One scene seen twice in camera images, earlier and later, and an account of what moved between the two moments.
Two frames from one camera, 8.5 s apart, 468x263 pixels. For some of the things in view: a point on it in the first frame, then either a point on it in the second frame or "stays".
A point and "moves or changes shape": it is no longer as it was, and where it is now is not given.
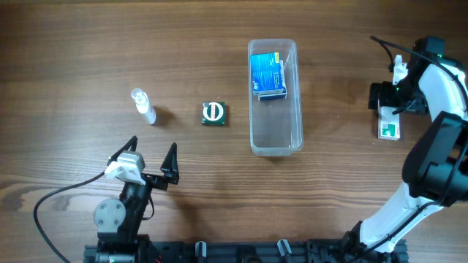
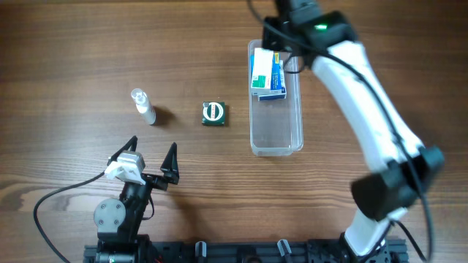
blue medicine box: x=267 y=72 stays
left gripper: x=151 y=179 stays
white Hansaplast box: x=276 y=96 stays
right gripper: x=377 y=96 to x=273 y=33
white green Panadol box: x=388 y=124 moves or changes shape
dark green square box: x=213 y=113 stays
